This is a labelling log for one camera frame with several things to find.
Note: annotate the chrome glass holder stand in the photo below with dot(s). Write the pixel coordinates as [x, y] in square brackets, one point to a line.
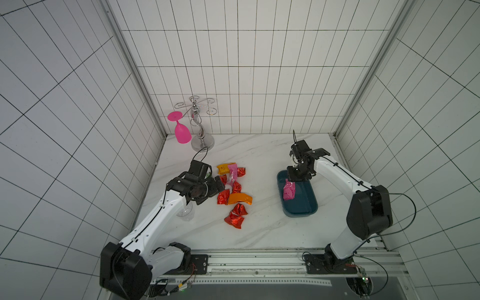
[203, 141]

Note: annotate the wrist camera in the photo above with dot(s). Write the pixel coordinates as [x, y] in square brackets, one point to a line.
[299, 148]
[200, 169]

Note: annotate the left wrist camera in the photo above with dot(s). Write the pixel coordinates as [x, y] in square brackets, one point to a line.
[200, 169]

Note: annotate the red tea bag bottom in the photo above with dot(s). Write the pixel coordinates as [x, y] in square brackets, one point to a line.
[234, 220]

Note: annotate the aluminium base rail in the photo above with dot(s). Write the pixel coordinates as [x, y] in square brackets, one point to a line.
[283, 267]

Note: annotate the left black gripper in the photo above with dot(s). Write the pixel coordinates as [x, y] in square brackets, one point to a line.
[214, 190]

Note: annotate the yellow tea bag packet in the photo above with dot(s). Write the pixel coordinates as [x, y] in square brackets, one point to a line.
[224, 169]

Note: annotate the orange tea bag packet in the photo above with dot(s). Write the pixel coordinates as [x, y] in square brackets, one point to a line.
[235, 198]

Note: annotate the pink plastic wine glass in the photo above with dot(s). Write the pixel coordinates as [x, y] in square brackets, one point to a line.
[181, 132]

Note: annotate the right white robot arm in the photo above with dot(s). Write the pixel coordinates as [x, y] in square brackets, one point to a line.
[369, 210]

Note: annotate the pink tea bag packet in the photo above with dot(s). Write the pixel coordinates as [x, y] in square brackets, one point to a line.
[233, 174]
[289, 190]

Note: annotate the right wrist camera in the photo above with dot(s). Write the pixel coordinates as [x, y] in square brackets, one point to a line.
[299, 148]

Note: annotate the clear plastic cup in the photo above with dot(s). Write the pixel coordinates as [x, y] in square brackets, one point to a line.
[187, 213]

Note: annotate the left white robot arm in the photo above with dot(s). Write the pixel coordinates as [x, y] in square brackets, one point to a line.
[128, 267]

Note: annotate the teal storage box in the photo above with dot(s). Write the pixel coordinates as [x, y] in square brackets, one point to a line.
[303, 204]

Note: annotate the red tea bag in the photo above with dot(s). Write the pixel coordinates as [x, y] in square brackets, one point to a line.
[236, 187]
[223, 197]
[224, 179]
[241, 171]
[239, 210]
[234, 220]

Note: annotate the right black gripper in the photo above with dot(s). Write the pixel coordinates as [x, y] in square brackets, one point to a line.
[297, 174]

